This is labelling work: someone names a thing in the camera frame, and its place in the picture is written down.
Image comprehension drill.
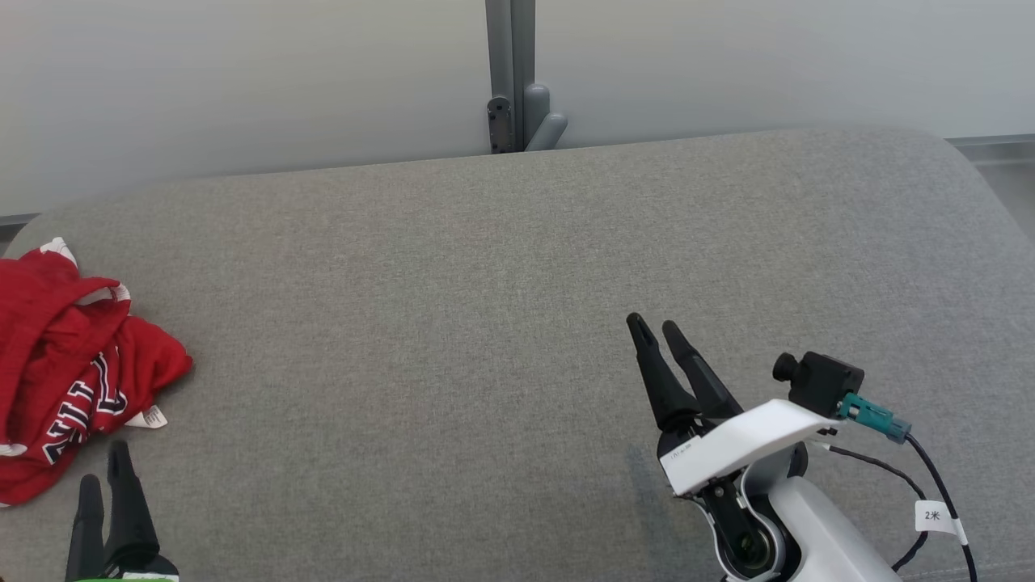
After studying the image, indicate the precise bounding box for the red basketball jersey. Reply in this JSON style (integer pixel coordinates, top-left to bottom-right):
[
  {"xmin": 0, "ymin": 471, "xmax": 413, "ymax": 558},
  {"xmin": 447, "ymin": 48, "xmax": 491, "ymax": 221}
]
[{"xmin": 0, "ymin": 311, "xmax": 194, "ymax": 508}]

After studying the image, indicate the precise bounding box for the black right camera cable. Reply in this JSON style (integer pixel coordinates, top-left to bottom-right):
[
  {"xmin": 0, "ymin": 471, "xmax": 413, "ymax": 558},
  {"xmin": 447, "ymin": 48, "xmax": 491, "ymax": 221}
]
[{"xmin": 904, "ymin": 432, "xmax": 980, "ymax": 582}]

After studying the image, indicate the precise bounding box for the grey rounded door handle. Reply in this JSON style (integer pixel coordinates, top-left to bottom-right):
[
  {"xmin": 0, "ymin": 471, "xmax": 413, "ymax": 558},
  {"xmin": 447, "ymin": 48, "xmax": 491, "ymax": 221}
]
[{"xmin": 523, "ymin": 82, "xmax": 569, "ymax": 153}]

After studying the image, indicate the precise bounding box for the dark grey hinge bracket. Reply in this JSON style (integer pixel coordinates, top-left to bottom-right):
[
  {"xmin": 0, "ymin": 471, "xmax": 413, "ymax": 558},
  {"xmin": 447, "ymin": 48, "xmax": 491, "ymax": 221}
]
[{"xmin": 486, "ymin": 95, "xmax": 514, "ymax": 155}]

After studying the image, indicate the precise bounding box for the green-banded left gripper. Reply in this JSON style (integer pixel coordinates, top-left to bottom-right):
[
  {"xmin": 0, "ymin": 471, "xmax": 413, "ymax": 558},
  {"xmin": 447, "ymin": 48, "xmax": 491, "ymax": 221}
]
[{"xmin": 65, "ymin": 440, "xmax": 180, "ymax": 582}]

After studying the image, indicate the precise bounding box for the grey vertical metal post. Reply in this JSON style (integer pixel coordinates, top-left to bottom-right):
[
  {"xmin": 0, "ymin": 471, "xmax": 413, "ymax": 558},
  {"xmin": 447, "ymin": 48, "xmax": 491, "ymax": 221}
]
[{"xmin": 484, "ymin": 0, "xmax": 538, "ymax": 154}]

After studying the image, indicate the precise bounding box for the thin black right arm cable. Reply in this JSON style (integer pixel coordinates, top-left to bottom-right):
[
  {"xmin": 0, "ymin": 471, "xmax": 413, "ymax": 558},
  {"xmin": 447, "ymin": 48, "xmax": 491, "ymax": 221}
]
[{"xmin": 815, "ymin": 442, "xmax": 931, "ymax": 575}]

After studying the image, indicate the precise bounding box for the white cable label tag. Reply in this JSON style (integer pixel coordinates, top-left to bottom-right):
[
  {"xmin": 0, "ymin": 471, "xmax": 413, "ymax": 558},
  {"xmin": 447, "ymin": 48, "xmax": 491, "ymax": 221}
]
[{"xmin": 915, "ymin": 500, "xmax": 969, "ymax": 545}]

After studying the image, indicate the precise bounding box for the grey fabric sofa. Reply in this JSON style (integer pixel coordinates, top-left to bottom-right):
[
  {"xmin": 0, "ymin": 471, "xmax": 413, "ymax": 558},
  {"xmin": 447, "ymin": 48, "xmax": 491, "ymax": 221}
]
[{"xmin": 0, "ymin": 125, "xmax": 1035, "ymax": 582}]

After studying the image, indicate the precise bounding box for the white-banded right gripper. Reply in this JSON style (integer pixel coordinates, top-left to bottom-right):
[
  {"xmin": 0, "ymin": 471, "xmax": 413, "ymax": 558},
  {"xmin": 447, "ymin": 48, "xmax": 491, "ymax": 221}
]
[{"xmin": 626, "ymin": 313, "xmax": 842, "ymax": 497}]

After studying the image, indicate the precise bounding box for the teal right camera connector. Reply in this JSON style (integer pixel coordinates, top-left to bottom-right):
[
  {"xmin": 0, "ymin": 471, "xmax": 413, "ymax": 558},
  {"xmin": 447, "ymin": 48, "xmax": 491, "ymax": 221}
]
[{"xmin": 836, "ymin": 393, "xmax": 914, "ymax": 445}]

